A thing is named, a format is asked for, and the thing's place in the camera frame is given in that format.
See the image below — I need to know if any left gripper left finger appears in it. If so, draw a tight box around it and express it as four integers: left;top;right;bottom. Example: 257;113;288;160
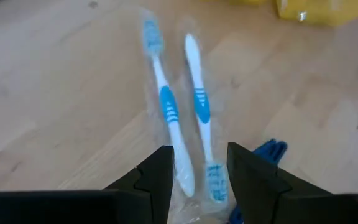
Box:
0;145;175;224

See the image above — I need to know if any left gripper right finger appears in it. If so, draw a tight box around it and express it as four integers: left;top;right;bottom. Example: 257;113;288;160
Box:
227;142;358;224

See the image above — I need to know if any blue disposable razor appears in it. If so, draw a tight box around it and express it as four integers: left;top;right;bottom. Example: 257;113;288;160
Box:
228;203;245;224
252;138;288;166

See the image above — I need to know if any blue white toothbrush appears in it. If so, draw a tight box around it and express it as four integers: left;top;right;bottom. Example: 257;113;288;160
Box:
141;18;196;197
183;32;229;203

